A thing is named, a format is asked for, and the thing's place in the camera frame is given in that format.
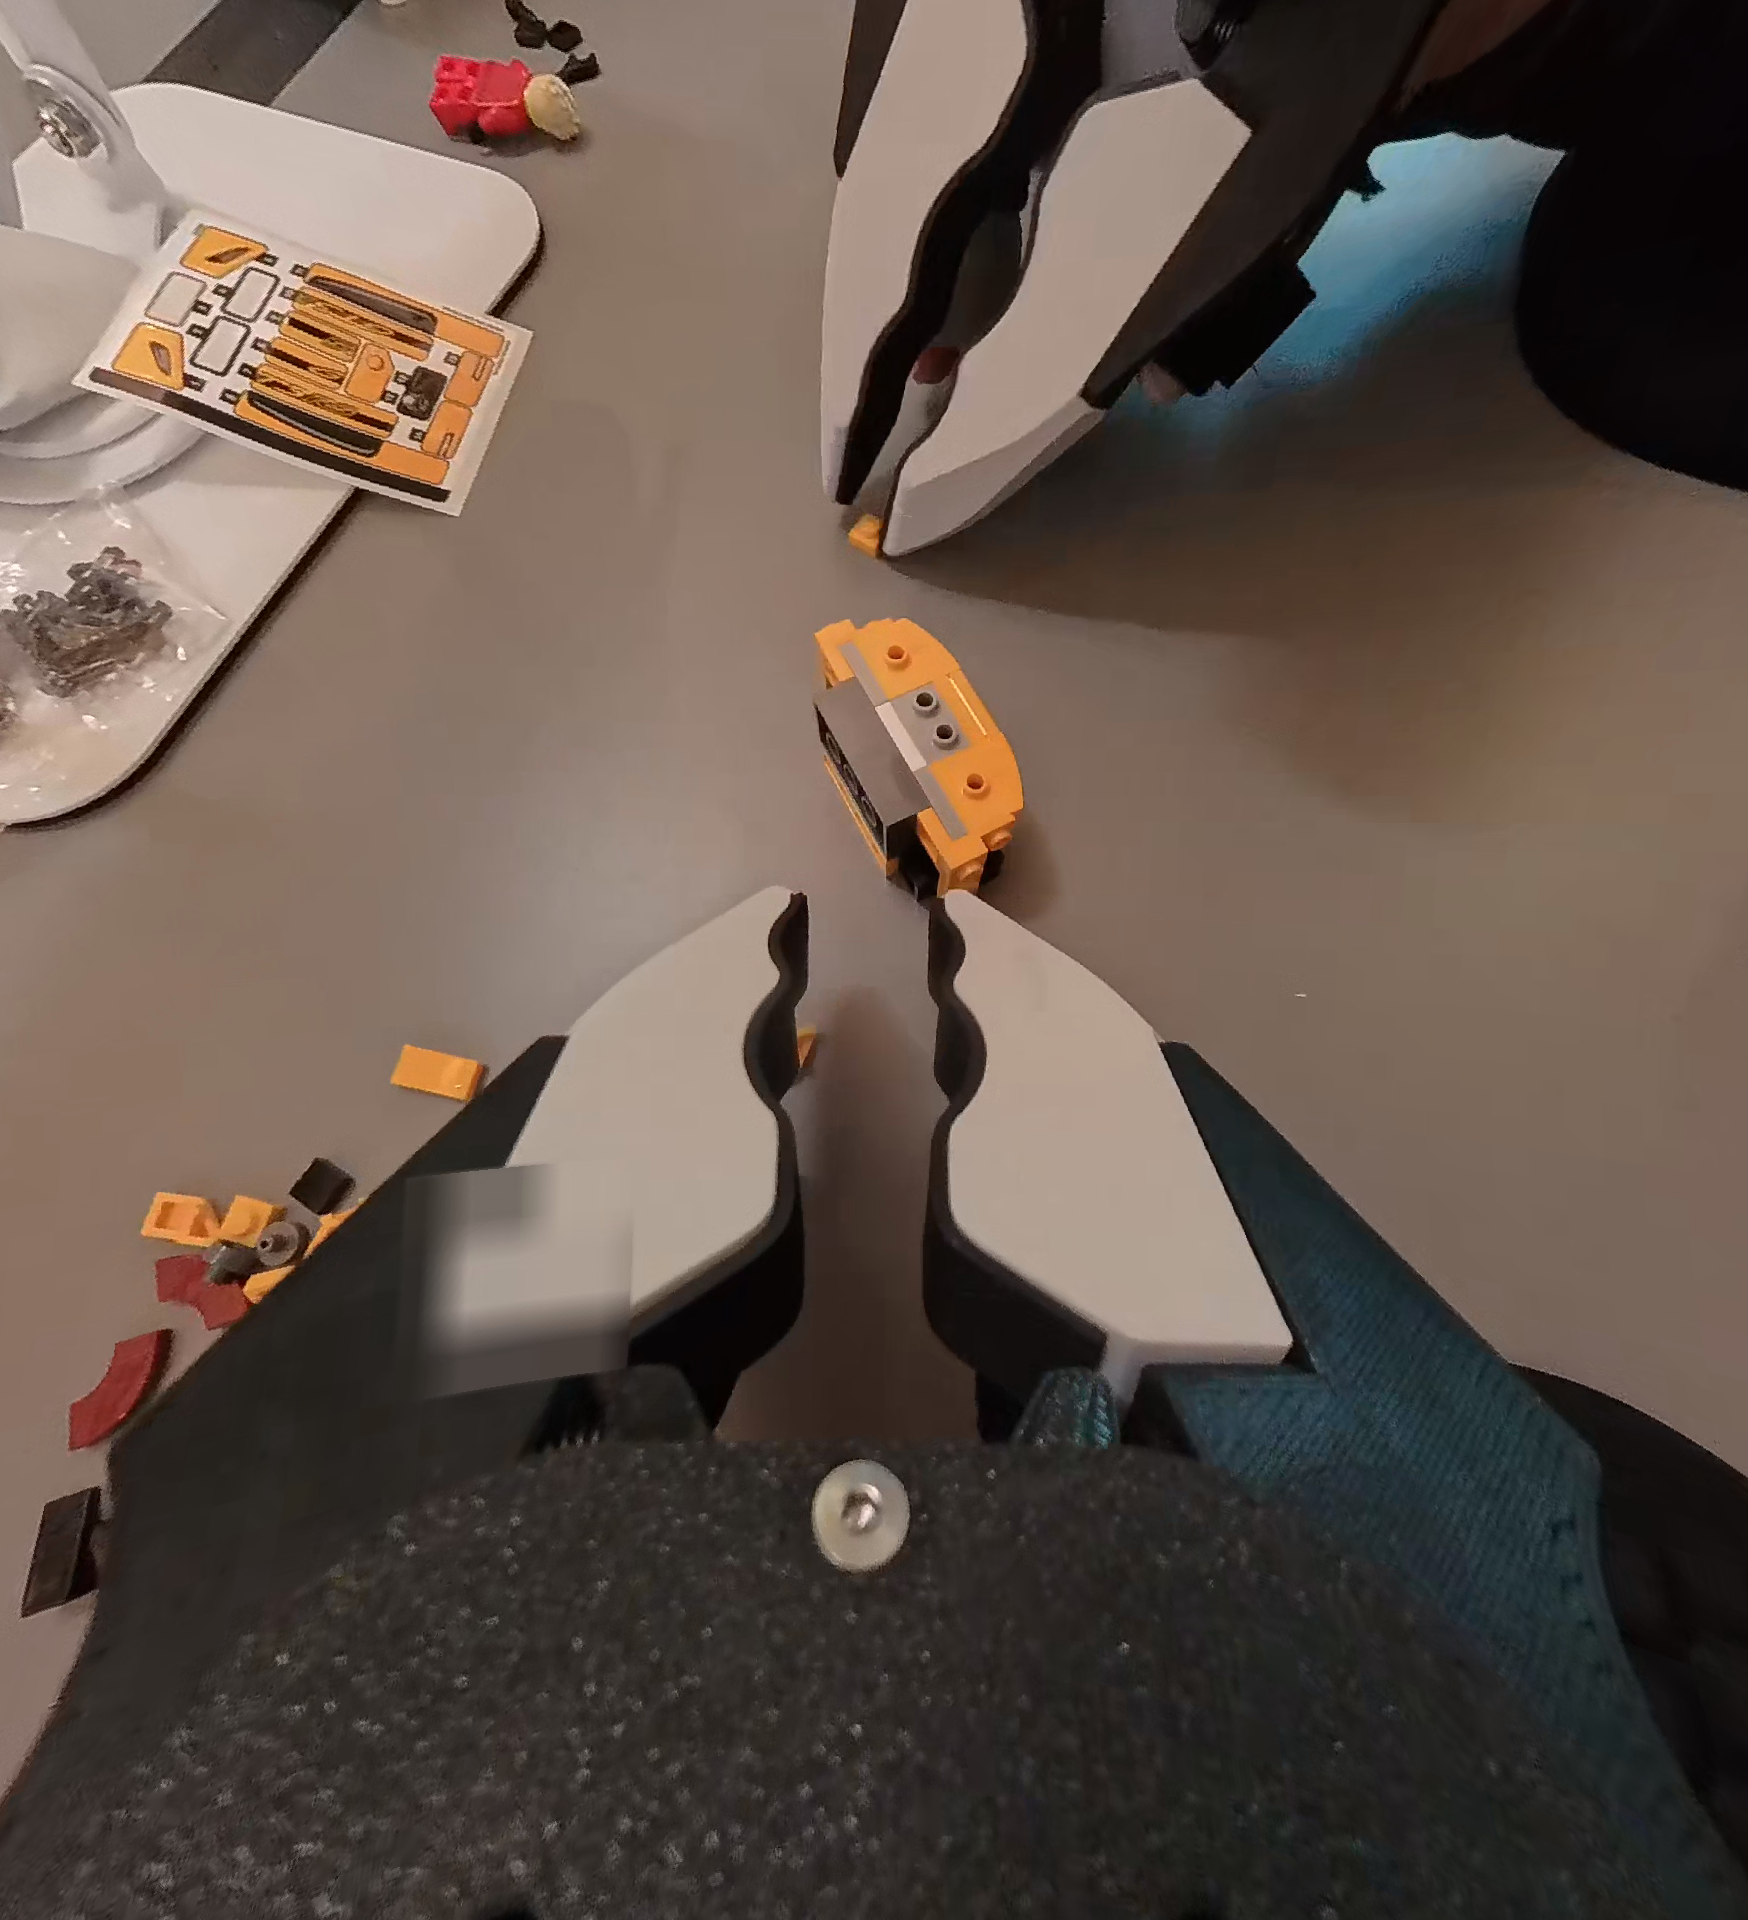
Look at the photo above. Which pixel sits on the black quilted cloth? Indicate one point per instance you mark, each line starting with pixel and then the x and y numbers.
pixel 1744 1651

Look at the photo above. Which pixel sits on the pile of small lego pieces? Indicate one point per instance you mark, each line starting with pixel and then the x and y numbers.
pixel 199 1215

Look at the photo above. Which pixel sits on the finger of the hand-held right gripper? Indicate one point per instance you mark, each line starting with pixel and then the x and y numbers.
pixel 1114 255
pixel 913 179

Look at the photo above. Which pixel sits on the person's right forearm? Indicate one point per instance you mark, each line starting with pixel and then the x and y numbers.
pixel 1684 300

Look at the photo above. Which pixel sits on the black lego piece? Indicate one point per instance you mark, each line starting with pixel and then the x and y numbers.
pixel 536 23

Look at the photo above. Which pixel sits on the orange sticker sheet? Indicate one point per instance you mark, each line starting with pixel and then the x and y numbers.
pixel 305 367

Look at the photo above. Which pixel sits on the white book stand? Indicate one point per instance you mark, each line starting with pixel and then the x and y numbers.
pixel 364 196

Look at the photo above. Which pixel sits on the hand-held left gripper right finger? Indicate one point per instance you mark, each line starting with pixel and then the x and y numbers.
pixel 1099 1185

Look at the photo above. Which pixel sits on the orange flat lego tile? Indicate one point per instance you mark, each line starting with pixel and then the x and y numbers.
pixel 440 1071

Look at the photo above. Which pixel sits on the red lego minifigure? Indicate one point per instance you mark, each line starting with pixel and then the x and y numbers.
pixel 478 102

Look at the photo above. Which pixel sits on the clear bag of dark pieces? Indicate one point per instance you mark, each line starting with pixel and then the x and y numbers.
pixel 64 646

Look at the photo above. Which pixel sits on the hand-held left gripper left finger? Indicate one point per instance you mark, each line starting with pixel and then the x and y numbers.
pixel 649 1081

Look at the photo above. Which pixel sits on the orange lego car section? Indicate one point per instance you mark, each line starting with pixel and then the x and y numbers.
pixel 948 780

